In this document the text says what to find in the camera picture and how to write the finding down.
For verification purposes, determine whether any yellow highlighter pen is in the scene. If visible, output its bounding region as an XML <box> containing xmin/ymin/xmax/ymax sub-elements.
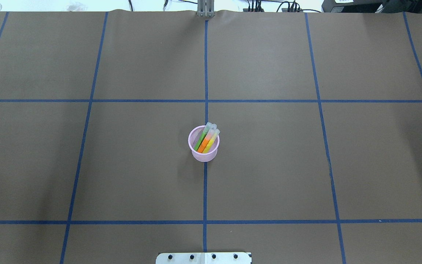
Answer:
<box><xmin>201</xmin><ymin>129</ymin><xmax>221</xmax><ymax>153</ymax></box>

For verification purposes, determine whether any orange highlighter pen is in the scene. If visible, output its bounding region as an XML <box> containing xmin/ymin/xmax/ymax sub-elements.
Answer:
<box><xmin>195</xmin><ymin>123</ymin><xmax>217</xmax><ymax>153</ymax></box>

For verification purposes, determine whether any green highlighter pen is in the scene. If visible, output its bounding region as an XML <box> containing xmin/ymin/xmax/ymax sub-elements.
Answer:
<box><xmin>194</xmin><ymin>122</ymin><xmax>213</xmax><ymax>152</ymax></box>

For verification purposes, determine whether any pink mesh pen holder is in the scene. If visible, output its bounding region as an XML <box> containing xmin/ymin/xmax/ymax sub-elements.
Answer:
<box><xmin>187</xmin><ymin>125</ymin><xmax>221</xmax><ymax>162</ymax></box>

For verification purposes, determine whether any black box with label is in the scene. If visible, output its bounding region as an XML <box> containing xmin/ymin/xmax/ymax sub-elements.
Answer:
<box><xmin>321</xmin><ymin>0</ymin><xmax>382</xmax><ymax>13</ymax></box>

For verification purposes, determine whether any aluminium frame post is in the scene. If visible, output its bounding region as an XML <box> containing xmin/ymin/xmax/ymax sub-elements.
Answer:
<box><xmin>197</xmin><ymin>0</ymin><xmax>215</xmax><ymax>18</ymax></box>

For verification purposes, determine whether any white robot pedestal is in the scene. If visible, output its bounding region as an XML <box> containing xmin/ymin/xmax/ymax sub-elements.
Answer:
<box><xmin>155</xmin><ymin>252</ymin><xmax>252</xmax><ymax>264</ymax></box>

